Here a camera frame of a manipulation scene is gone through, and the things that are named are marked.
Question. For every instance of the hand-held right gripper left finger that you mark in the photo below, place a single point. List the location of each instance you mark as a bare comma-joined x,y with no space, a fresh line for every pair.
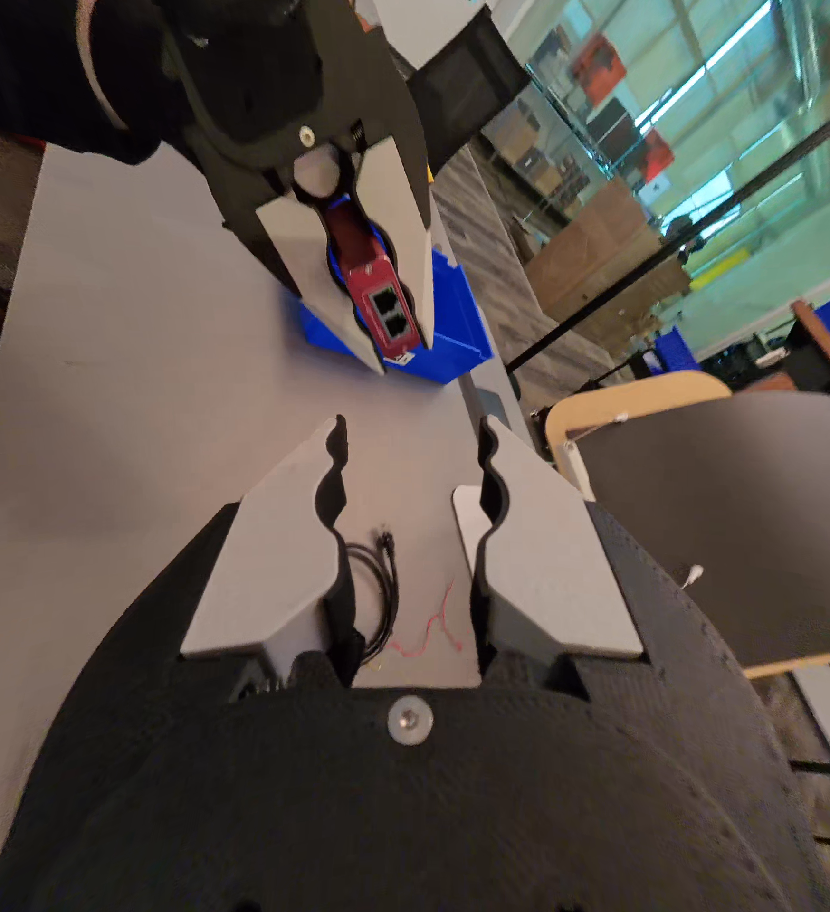
265,570

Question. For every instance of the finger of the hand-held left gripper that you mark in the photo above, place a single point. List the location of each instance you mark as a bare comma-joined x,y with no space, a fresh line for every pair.
308,271
393,206

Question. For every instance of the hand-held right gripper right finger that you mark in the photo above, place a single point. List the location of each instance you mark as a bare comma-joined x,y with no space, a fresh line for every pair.
557,577

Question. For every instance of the red ethernet coupler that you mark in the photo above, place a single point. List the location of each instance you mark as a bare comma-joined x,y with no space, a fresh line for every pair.
379,299

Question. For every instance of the blue plastic bin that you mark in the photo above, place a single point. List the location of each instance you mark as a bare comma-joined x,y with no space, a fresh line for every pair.
457,335

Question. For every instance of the person's left hand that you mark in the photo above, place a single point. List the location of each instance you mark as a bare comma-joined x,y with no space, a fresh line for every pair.
44,64

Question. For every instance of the white plastic bar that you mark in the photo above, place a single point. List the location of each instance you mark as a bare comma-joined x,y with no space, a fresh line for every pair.
577,467

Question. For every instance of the red twist tie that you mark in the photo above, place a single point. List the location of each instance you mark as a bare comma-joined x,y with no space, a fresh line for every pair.
429,630

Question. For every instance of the black office chair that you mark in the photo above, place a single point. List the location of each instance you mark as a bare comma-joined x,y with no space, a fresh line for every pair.
468,85

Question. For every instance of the dark table with wooden edge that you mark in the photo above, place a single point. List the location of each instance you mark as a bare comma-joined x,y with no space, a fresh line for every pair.
728,513

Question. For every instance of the brown cardboard panel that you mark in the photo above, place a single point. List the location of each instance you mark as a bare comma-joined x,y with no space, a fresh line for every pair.
600,256

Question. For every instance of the red-backed screen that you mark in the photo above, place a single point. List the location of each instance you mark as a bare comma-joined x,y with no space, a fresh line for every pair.
598,64
657,157

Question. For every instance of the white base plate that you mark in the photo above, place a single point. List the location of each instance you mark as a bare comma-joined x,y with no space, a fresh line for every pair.
466,520

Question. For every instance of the wooden desk with black frame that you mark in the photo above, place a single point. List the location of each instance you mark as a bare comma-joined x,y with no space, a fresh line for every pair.
828,349

